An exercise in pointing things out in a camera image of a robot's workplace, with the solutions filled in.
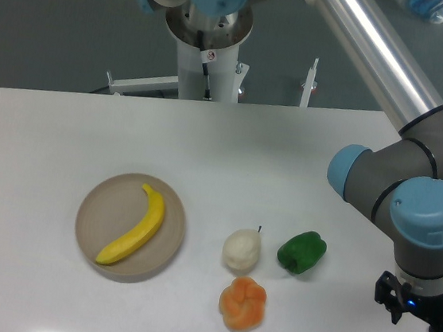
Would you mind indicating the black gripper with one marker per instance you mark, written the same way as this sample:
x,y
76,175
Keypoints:
x,y
398,298

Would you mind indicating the yellow banana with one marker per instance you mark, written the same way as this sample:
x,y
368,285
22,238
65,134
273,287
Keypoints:
x,y
141,233

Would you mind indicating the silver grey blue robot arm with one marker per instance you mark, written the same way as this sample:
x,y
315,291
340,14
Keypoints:
x,y
399,188

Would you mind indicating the beige round plate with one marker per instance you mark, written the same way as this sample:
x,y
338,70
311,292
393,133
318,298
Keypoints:
x,y
116,206

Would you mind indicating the green bell pepper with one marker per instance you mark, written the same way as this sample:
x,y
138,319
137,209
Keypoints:
x,y
302,252

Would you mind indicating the orange knotted bread roll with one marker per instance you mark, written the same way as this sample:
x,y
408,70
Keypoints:
x,y
242,304

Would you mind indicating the white pear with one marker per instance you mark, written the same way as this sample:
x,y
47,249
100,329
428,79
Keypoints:
x,y
241,250

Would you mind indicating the white right support bar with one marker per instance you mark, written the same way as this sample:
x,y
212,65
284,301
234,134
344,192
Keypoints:
x,y
309,85

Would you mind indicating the blue plastic bag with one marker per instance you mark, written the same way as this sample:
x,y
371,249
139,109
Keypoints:
x,y
428,10

